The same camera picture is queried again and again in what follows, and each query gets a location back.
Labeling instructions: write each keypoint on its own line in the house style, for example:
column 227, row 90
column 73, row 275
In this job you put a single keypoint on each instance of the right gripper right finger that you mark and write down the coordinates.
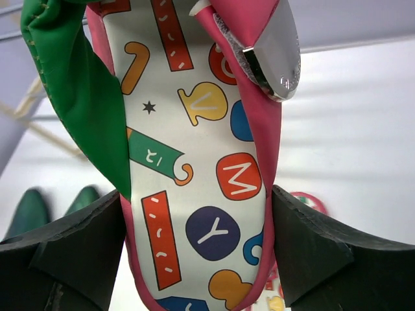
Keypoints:
column 369, row 272

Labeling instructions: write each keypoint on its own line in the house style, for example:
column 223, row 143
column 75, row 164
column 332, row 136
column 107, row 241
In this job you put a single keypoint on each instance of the left green loafer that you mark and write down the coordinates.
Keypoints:
column 31, row 213

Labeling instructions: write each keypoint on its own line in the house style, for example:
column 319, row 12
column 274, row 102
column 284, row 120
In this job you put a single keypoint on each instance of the pink kids sandal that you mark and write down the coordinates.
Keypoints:
column 178, row 105
column 299, row 248

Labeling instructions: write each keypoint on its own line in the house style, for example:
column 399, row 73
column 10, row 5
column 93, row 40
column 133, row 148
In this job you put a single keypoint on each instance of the right green loafer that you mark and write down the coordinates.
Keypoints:
column 86, row 196

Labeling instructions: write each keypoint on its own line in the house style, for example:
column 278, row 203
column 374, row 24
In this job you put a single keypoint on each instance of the cream and chrome shoe shelf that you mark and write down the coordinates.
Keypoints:
column 33, row 96

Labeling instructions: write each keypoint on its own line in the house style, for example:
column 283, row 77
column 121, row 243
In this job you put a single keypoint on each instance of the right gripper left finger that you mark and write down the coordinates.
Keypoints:
column 68, row 264

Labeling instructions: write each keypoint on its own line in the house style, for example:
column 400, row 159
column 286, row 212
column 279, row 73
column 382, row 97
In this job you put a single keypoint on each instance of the green loafer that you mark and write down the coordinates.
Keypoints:
column 86, row 196
column 31, row 213

